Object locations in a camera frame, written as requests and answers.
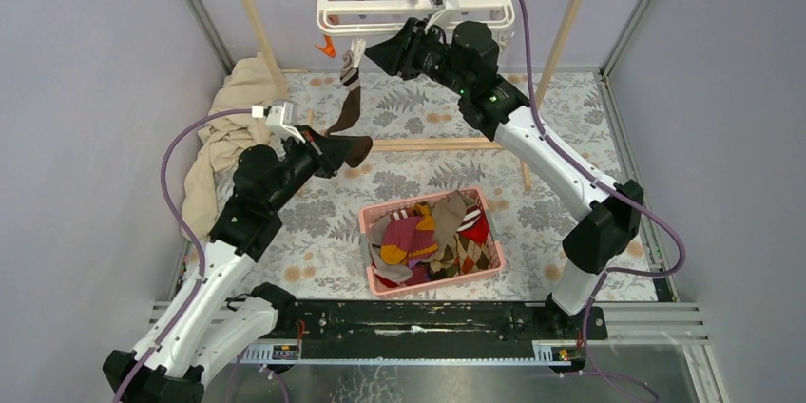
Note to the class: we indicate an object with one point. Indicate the orange clothes peg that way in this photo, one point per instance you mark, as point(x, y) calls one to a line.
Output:
point(327, 47)

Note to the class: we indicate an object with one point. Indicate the cream patterned sock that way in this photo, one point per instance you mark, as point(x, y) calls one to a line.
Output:
point(460, 257)

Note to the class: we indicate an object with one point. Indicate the pink plastic basket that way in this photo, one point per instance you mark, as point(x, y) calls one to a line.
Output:
point(423, 206)

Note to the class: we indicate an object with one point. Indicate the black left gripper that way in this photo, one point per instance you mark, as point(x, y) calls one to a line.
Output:
point(334, 150)

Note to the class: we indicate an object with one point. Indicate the white sock hanger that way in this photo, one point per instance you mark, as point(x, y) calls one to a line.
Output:
point(339, 18)

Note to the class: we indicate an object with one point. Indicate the dark brown sock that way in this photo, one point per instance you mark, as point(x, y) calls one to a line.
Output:
point(350, 112)

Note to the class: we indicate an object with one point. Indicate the red bear sock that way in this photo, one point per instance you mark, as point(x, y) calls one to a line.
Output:
point(479, 231)

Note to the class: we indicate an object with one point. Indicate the beige cloth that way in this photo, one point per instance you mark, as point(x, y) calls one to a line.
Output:
point(225, 138)

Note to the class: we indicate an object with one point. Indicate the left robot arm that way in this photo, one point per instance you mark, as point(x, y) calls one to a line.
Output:
point(183, 352)

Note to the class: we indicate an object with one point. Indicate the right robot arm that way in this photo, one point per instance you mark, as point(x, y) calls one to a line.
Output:
point(606, 211)

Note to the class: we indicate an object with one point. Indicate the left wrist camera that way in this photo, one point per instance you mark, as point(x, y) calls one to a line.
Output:
point(280, 118)

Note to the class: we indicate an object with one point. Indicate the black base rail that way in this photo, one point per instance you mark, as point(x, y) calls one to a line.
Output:
point(377, 330)

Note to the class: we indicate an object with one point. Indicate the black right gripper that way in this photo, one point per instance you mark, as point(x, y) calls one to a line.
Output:
point(391, 53)

